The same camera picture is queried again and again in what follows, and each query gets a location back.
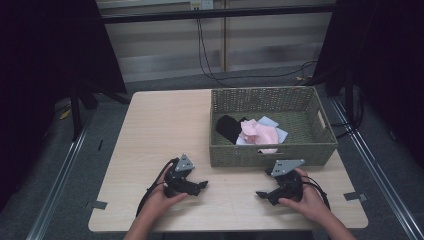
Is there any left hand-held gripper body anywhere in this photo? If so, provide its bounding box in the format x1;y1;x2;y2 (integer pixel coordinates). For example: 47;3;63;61
163;153;196;198

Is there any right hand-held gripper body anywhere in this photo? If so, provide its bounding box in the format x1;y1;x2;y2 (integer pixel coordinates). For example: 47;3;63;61
264;158;306;203

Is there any person's left hand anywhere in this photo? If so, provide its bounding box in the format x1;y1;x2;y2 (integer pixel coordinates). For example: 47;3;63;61
142;163;189;219

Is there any person's right hand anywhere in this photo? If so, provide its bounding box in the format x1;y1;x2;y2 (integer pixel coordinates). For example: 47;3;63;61
278;167;332;225

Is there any pink cloth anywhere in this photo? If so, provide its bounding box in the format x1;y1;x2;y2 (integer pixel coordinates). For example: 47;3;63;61
237;118;280;155

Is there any green woven basket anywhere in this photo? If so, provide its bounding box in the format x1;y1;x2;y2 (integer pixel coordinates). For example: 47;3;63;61
208;85;339;168

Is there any light blue cloth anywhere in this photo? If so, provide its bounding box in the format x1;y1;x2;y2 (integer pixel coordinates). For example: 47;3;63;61
235;115;289;146

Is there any black cloth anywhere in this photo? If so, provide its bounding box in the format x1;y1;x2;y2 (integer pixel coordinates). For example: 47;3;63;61
215;114;248;145

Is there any grey tape piece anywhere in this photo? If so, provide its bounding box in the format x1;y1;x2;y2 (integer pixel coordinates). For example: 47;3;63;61
343;191;368;203
90;199;109;211

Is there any black metal stand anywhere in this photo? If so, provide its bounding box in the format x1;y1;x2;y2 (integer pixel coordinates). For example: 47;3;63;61
69;79;132;143
304;68;366;139

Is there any yellow floor item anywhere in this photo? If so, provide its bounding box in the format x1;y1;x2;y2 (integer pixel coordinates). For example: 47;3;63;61
59;103;73;121

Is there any black curtain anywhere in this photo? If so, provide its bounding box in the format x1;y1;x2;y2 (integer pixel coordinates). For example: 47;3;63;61
313;0;424;169
0;0;128;213

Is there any black horizontal bar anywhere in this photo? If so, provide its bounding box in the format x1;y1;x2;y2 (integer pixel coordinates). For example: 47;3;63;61
99;3;336;25

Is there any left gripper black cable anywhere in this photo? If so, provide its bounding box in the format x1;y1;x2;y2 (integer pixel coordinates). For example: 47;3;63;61
135;157;180;218

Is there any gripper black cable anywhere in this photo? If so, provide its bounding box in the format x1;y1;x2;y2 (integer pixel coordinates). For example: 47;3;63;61
299;174;332;212
135;157;180;218

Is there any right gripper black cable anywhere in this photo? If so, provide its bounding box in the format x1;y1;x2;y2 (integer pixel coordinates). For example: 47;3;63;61
299;174;332;212

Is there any metal floor rail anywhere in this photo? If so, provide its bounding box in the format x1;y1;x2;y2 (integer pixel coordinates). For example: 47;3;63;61
329;96;424;240
25;109;95;240

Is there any black hanging cable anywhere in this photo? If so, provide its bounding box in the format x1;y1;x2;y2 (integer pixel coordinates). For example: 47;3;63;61
195;18;318;88

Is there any white wall socket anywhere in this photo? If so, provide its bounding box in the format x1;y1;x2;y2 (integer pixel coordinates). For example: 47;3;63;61
189;0;215;11

